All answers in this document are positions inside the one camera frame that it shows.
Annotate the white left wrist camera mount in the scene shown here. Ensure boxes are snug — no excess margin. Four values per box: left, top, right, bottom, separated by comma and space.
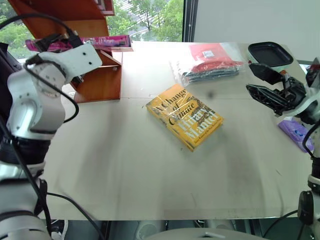
24, 31, 103, 85

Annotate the red flat packet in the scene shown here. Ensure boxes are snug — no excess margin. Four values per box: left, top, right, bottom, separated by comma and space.
188, 42, 237, 65

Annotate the magenta book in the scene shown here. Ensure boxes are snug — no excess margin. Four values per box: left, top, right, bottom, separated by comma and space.
24, 34, 132, 52

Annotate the clear bag of black items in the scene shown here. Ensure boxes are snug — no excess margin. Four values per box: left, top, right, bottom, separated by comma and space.
169, 57, 245, 87

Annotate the purple tissue pack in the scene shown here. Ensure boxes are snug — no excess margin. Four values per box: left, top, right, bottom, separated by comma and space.
277, 119, 315, 154

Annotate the white pan with black inside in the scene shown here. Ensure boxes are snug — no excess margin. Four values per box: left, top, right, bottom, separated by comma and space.
247, 41, 294, 72

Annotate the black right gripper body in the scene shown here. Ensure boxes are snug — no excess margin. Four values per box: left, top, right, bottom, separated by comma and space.
277, 74, 307, 117

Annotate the dark window frame post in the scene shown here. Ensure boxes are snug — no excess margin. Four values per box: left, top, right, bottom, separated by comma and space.
182, 0, 200, 43

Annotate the yellow paperback book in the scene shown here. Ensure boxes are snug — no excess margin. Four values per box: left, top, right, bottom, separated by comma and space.
145, 83, 225, 153

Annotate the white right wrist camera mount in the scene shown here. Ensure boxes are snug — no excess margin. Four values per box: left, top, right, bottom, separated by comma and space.
293, 57, 320, 125

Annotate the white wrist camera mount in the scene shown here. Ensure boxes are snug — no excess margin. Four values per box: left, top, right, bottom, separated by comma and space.
24, 31, 103, 85
293, 57, 320, 125

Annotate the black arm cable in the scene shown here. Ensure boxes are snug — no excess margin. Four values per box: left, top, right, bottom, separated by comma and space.
0, 13, 105, 240
259, 117, 320, 240

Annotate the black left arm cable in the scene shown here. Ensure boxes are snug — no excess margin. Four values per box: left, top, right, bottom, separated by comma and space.
0, 13, 105, 240

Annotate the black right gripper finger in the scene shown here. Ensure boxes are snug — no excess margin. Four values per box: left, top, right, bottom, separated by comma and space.
245, 84, 295, 116
248, 63, 288, 85

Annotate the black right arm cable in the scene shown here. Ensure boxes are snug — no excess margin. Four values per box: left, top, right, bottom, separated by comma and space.
259, 117, 320, 240

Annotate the orange wooden bookshelf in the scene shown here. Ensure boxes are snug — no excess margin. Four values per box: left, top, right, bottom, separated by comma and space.
7, 0, 124, 104

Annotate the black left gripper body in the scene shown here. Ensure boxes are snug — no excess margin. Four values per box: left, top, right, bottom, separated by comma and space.
70, 74, 85, 85

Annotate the white and black sneaker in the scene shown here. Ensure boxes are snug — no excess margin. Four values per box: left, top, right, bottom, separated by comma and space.
50, 219, 70, 237

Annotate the silver robot torso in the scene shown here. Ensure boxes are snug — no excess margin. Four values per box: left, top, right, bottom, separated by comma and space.
143, 228, 272, 240

